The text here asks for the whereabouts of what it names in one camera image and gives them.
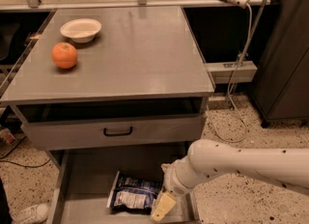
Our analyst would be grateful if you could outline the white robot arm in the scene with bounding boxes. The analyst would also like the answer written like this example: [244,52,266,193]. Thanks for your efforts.
[151,139,309,222]

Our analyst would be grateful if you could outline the white paper bowl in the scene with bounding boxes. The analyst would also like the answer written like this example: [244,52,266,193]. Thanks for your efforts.
[60,18,101,43]

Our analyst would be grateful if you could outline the grey metal drawer cabinet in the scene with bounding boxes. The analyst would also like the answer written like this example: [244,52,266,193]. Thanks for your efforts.
[0,5,216,224]

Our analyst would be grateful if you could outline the orange fruit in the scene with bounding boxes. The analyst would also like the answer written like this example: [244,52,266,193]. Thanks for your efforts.
[51,42,78,70]

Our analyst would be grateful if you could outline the white power cable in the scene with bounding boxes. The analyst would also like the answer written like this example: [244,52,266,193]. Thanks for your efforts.
[207,2,255,144]

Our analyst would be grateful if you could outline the blue chip bag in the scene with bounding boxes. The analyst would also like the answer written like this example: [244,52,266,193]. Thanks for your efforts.
[106,171,162,210]

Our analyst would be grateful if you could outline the white sneaker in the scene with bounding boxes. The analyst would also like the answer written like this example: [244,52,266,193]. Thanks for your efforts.
[12,203,49,224]

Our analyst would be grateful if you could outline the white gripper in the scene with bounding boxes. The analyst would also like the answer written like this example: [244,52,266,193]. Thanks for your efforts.
[151,156,207,222]

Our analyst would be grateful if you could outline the open grey middle drawer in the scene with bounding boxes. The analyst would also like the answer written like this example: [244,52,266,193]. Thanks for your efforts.
[46,143,201,224]

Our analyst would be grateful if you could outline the grey top drawer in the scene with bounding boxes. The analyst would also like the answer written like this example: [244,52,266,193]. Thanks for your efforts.
[21,114,206,151]

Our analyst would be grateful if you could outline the black drawer handle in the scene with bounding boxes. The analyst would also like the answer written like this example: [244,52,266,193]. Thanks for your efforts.
[102,126,133,137]

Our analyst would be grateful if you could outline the black floor cable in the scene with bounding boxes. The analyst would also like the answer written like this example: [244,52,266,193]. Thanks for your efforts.
[0,135,52,169]

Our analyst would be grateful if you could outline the dark grey side cabinet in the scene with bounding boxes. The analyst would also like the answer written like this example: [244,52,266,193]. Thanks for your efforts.
[250,0,309,127]

